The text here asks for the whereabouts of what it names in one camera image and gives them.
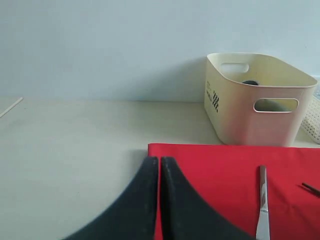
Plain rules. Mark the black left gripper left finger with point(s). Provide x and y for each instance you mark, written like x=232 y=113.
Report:
x=132 y=216

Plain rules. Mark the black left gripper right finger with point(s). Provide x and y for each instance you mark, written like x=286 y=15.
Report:
x=185 y=215

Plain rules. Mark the dark wooden chopstick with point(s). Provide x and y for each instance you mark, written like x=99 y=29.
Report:
x=311 y=189

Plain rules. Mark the stainless steel cup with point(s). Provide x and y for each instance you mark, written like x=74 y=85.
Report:
x=271 y=105

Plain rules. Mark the red table cloth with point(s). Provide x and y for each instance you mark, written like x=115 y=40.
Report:
x=227 y=178

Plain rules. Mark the metal table knife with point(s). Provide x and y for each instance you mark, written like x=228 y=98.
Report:
x=263 y=224

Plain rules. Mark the cream plastic bin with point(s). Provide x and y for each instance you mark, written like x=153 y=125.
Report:
x=233 y=82

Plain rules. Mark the white perforated plastic basket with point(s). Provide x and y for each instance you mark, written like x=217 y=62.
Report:
x=311 y=121

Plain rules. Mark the white strip on table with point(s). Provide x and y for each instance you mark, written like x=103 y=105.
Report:
x=8 y=109

